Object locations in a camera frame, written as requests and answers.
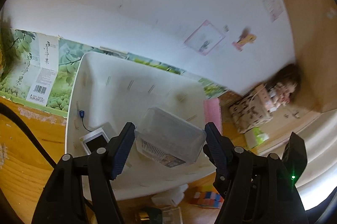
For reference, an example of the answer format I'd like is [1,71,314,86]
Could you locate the white handheld device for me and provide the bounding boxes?
[151,184,189,207]

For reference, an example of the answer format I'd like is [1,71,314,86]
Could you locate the black cable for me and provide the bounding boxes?
[0,103,57,169]

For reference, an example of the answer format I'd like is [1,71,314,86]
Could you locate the multicolour puzzle cube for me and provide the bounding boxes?
[190,185,224,209]

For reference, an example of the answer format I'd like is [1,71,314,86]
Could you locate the green perfume bottle gold cap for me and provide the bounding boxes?
[136,207,163,224]

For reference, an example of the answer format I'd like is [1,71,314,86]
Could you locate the blue labelled floss box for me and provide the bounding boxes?
[135,107,206,168]

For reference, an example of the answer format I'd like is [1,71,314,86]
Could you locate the pink hair roller brush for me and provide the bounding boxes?
[203,98,222,134]

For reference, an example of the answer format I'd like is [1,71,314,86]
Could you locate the letter print fabric bag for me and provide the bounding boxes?
[229,95,273,134]

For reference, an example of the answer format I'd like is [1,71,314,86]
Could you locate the green tissue pack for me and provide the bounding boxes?
[244,127,269,149]

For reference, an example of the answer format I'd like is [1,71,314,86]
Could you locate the brown haired doll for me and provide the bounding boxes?
[266,64,301,109]

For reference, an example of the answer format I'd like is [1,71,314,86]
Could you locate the pink case on bag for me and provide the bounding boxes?
[255,84,277,112]

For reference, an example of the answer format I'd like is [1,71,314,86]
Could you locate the white instant camera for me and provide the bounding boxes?
[79,127,109,155]

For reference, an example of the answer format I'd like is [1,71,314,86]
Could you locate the white plastic storage bin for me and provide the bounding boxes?
[65,52,215,200]

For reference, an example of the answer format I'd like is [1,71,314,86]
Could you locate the clear plastic box white spots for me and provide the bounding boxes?
[161,206,183,224]

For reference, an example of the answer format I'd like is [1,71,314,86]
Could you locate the green grape print box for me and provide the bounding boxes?
[1,28,228,116]

